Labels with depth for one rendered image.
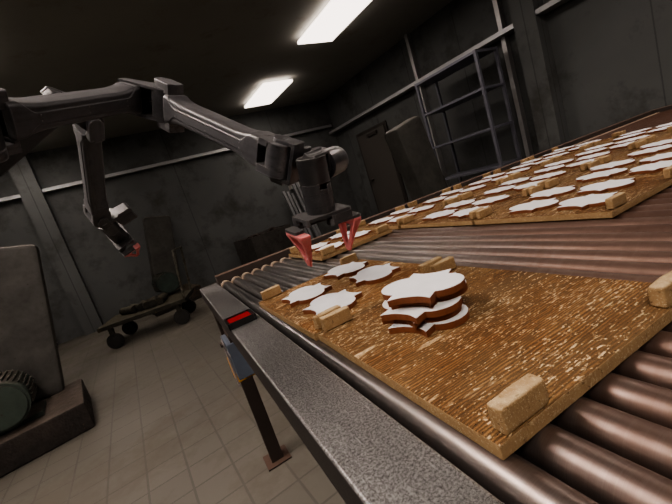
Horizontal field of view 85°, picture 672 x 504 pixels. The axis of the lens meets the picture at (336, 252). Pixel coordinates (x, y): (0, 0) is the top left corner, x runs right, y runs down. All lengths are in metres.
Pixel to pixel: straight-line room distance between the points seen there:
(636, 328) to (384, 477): 0.32
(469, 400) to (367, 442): 0.12
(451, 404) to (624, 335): 0.20
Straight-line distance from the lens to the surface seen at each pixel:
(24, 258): 4.05
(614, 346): 0.49
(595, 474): 0.38
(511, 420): 0.38
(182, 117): 0.92
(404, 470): 0.40
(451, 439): 0.42
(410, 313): 0.56
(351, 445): 0.44
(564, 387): 0.43
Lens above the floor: 1.18
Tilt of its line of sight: 10 degrees down
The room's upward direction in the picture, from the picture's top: 18 degrees counter-clockwise
